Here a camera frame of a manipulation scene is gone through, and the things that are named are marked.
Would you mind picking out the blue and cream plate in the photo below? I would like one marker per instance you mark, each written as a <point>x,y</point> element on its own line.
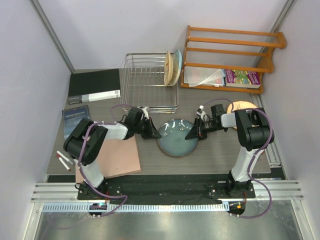
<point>177,66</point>

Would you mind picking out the dark blue glazed plate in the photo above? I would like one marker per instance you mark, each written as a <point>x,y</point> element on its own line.
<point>172,141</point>

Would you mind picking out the black binder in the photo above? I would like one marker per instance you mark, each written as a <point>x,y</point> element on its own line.
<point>94,86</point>

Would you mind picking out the orange wooden shelf rack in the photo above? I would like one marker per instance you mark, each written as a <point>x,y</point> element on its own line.
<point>213,48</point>

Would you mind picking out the dark blue book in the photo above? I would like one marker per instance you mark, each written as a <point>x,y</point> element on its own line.
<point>71,117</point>

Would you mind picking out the small cream bird plate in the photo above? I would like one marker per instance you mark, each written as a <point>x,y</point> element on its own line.
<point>241,106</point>

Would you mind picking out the pink board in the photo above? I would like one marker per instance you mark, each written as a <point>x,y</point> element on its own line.
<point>116,158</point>

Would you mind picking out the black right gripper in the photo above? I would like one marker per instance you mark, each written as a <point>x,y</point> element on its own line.
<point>193,132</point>

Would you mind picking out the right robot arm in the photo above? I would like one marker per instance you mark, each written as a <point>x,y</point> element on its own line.
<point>254,133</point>

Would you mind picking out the purple colourful book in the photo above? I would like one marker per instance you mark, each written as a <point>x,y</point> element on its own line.
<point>242,79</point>

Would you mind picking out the clear plastic folder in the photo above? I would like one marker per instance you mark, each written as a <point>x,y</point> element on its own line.
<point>202,76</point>

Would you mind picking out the metal wire dish rack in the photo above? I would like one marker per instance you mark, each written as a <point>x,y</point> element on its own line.
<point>142,84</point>

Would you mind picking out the large cream bird plate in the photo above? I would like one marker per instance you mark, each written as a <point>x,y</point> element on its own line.
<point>168,70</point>

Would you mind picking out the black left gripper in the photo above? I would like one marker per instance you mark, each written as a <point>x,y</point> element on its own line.
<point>152,133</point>

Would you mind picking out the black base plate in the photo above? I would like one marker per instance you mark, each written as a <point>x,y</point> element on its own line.
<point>153,187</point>

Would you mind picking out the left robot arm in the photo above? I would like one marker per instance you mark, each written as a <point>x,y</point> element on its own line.
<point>86,140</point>

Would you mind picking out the red white marker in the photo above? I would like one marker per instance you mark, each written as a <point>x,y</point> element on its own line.
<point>58,155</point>

